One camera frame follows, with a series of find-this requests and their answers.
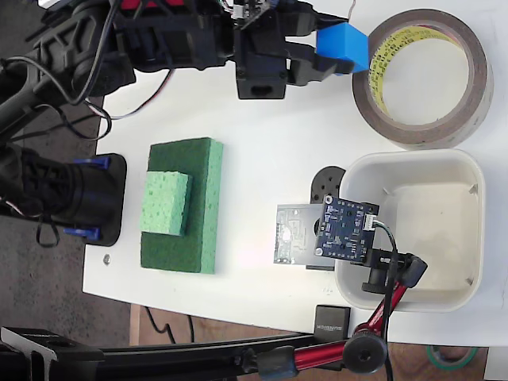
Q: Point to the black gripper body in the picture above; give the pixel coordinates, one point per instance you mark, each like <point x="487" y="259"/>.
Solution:
<point x="260" y="63"/>

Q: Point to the blue cube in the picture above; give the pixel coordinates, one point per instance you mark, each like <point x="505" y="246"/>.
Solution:
<point x="341" y="45"/>

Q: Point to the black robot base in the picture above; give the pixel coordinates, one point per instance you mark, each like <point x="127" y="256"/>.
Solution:
<point x="117" y="198"/>

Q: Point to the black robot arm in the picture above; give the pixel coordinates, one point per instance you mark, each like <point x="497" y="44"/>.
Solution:
<point x="178" y="43"/>

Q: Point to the brown tape roll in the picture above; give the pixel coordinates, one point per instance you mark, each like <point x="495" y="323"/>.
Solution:
<point x="416" y="137"/>

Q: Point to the black round servo horn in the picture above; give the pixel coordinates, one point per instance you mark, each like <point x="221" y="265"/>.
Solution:
<point x="327" y="182"/>

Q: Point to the large dark green sponge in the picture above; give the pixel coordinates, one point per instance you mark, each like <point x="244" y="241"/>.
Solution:
<point x="206" y="206"/>

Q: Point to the small light green sponge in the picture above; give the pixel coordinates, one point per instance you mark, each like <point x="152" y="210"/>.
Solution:
<point x="166" y="202"/>

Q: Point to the blue circuit board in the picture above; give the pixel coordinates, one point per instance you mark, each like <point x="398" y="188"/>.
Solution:
<point x="341" y="230"/>

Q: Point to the grey circuit board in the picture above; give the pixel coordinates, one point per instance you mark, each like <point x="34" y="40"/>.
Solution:
<point x="293" y="234"/>

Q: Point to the blue clamp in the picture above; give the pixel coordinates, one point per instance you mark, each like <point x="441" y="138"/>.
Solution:
<point x="81" y="232"/>
<point x="93" y="162"/>

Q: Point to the white plastic container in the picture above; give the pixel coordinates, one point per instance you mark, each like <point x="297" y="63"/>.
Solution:
<point x="436" y="238"/>

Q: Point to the small metal nut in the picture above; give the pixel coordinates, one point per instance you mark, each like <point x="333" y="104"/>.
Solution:
<point x="106" y="259"/>

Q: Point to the black rectangular block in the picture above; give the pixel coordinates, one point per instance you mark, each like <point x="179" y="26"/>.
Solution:
<point x="333" y="321"/>

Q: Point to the black stand beam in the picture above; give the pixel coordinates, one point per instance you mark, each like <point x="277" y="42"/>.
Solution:
<point x="158" y="357"/>

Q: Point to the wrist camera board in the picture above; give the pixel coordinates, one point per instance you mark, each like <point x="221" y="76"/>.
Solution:
<point x="248" y="10"/>

